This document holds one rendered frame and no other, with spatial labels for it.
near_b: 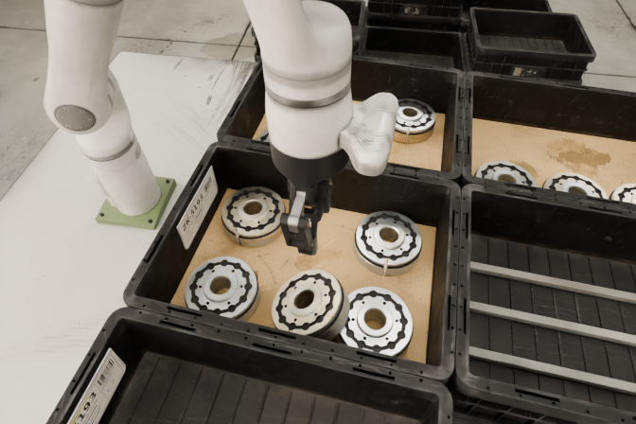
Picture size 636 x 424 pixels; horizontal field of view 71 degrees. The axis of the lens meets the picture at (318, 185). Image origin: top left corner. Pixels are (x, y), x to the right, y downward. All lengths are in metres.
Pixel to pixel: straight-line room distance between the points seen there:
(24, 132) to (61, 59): 1.88
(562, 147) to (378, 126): 0.65
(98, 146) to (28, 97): 1.98
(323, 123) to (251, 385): 0.39
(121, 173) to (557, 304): 0.74
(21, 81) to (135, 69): 1.59
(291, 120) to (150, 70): 1.05
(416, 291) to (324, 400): 0.20
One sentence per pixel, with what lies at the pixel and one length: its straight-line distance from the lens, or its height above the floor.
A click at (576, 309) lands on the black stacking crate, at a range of 0.76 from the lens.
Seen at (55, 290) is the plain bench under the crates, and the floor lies 0.70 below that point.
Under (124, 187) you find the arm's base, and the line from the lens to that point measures 0.90.
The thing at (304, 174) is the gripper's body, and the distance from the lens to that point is 0.39.
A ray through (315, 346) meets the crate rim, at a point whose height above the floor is 0.93.
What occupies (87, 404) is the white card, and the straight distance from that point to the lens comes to 0.60.
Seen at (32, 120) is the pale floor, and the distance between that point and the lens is 2.62.
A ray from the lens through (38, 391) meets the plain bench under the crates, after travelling 0.87.
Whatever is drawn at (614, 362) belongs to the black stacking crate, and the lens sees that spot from 0.74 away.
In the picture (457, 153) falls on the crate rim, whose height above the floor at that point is 0.93.
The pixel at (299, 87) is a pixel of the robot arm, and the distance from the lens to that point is 0.33.
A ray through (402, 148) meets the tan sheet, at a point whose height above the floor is 0.83.
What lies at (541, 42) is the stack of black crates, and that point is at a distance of 2.04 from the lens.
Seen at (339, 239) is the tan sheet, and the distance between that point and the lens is 0.72.
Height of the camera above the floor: 1.42
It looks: 48 degrees down
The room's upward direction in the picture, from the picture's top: straight up
